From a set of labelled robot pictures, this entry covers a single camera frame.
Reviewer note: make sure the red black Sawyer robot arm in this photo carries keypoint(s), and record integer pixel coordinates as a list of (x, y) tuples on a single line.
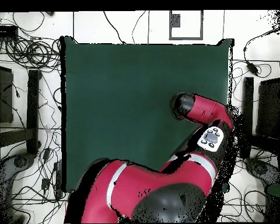
[(154, 186)]

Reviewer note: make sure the dark green table cloth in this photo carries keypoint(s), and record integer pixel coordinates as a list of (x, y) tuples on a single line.
[(107, 105)]

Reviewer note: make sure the black power strip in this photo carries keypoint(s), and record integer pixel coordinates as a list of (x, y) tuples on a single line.
[(58, 179)]

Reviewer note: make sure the black stand base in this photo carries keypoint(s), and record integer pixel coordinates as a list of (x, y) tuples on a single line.
[(32, 105), (247, 105)]

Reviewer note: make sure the black power adapter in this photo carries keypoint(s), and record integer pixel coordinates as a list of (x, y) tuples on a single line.
[(252, 68)]

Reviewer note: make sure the grey office chair base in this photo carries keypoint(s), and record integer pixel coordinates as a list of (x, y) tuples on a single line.
[(261, 169), (4, 170)]

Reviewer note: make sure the black computer case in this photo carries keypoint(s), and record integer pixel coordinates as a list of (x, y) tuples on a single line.
[(2, 93), (269, 105)]

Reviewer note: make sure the person's foot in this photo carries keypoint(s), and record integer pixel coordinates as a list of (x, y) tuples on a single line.
[(50, 13)]

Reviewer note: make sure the grey square frame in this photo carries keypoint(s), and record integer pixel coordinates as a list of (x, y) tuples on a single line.
[(186, 38)]

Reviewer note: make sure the black network switch box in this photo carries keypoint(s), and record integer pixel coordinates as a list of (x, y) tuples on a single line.
[(3, 31)]

